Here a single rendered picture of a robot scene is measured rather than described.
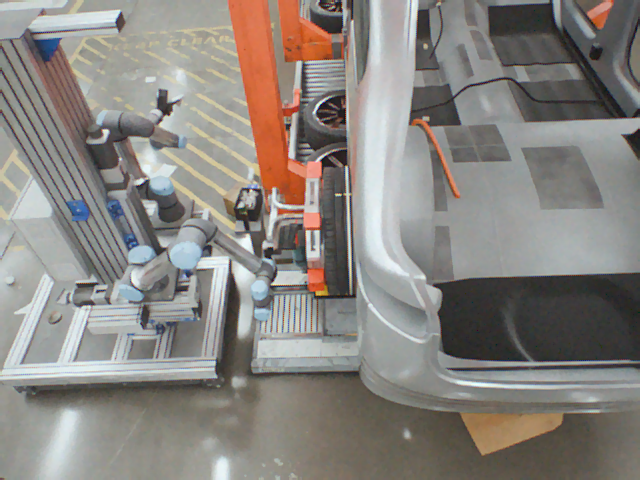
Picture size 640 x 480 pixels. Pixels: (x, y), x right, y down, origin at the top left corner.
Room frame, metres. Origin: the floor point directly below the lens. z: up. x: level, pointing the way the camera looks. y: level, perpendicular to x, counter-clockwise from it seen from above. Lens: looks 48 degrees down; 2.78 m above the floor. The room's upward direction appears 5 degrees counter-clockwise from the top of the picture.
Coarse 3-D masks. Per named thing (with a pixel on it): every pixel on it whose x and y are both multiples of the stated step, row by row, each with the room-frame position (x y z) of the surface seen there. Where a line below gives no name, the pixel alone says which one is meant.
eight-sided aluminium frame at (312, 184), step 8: (312, 184) 1.93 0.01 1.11; (320, 184) 2.08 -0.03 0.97; (312, 192) 2.09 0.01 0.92; (320, 192) 2.08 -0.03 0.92; (320, 200) 2.08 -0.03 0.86; (312, 208) 1.75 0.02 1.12; (320, 208) 2.08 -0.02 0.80; (312, 248) 1.63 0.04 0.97; (320, 248) 1.95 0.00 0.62; (312, 256) 1.59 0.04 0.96; (320, 256) 1.60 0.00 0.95; (312, 264) 1.62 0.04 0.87; (320, 264) 1.60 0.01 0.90
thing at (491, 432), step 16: (464, 416) 1.15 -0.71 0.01; (480, 416) 1.14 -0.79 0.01; (496, 416) 1.14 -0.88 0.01; (512, 416) 1.13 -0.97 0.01; (528, 416) 1.12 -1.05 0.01; (544, 416) 1.11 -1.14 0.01; (560, 416) 1.10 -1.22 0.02; (480, 432) 1.06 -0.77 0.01; (496, 432) 1.05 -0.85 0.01; (512, 432) 1.04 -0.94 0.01; (528, 432) 1.03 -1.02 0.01; (480, 448) 0.97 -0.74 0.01; (496, 448) 0.96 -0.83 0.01
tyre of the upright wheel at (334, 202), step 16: (336, 176) 1.90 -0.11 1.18; (336, 192) 1.79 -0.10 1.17; (336, 208) 1.71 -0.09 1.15; (336, 224) 1.64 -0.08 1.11; (336, 240) 1.60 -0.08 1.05; (352, 240) 1.59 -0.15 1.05; (336, 256) 1.56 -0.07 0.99; (352, 256) 1.55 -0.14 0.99; (336, 272) 1.53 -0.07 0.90; (352, 272) 1.52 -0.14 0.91; (336, 288) 1.53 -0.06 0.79; (352, 288) 1.52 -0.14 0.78
